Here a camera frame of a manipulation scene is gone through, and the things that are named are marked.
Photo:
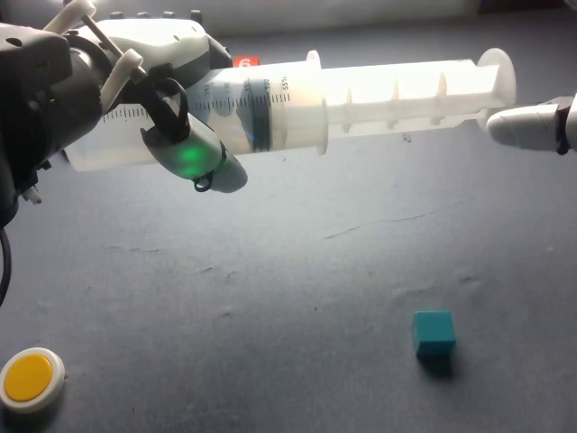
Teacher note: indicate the large clear plastic syringe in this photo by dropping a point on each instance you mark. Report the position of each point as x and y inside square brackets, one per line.
[383, 104]

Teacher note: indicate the red block with six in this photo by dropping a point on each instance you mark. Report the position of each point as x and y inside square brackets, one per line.
[245, 62]

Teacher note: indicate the teal cube block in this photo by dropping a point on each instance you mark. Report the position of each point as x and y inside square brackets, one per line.
[433, 334]

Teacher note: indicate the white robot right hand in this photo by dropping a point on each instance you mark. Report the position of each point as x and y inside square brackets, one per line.
[523, 126]

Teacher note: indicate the yellow button with white rim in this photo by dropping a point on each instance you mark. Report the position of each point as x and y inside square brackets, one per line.
[28, 376]

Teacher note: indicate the grey table cloth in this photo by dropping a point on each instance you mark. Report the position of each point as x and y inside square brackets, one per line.
[270, 315]

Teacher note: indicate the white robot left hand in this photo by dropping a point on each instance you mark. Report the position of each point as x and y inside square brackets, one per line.
[158, 40]

